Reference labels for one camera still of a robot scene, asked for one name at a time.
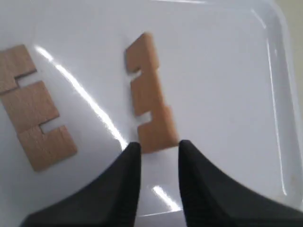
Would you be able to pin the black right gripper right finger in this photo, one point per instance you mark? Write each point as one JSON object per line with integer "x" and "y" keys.
{"x": 211, "y": 198}

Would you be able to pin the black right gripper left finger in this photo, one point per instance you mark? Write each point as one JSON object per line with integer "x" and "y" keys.
{"x": 111, "y": 200}

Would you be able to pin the wooden notched bar piece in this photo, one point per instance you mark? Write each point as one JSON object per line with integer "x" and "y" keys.
{"x": 28, "y": 108}
{"x": 147, "y": 96}

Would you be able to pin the white plastic tray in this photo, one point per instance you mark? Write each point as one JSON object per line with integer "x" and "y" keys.
{"x": 226, "y": 71}

